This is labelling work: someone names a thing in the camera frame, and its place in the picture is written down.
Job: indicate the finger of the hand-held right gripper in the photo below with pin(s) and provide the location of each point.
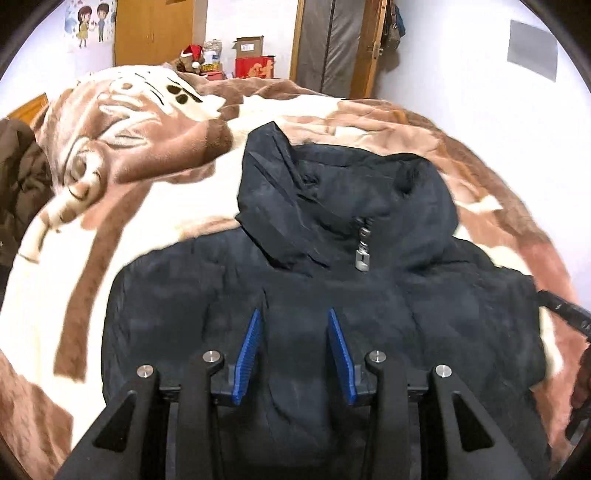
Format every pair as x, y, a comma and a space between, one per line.
568, 314

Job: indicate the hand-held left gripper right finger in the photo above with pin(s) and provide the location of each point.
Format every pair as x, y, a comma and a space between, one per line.
340, 355

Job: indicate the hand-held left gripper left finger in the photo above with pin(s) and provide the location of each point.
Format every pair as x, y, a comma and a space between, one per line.
247, 355

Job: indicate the black puffer jacket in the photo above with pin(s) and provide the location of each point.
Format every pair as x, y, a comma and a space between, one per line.
323, 207

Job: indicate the brown and cream printed blanket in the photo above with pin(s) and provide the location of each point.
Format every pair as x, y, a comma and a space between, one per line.
138, 207

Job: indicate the brown puffer jacket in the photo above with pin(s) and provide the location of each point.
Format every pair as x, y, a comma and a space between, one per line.
23, 175

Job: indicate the red gift box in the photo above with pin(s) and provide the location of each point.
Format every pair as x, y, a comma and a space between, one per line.
254, 67

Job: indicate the clear plastic jar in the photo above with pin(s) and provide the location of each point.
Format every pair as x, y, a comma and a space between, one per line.
213, 55

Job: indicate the plush toy with santa hat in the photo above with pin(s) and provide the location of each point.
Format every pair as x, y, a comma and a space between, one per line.
191, 57

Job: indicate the open cardboard box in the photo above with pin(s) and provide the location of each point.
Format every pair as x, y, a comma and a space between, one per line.
249, 47

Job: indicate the grey zipped fabric cover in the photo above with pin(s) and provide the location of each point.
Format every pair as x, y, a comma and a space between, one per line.
332, 41

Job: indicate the wooden headboard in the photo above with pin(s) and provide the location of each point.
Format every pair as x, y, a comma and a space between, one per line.
32, 107

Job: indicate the hanging bags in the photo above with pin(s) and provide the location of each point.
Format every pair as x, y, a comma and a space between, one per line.
393, 25

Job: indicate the wooden wardrobe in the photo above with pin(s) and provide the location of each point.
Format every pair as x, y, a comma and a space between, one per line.
157, 32

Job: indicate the wooden door frame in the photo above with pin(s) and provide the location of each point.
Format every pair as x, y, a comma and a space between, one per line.
369, 55

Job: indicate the cartoon couple wall poster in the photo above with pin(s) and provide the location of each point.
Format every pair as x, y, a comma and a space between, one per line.
90, 23

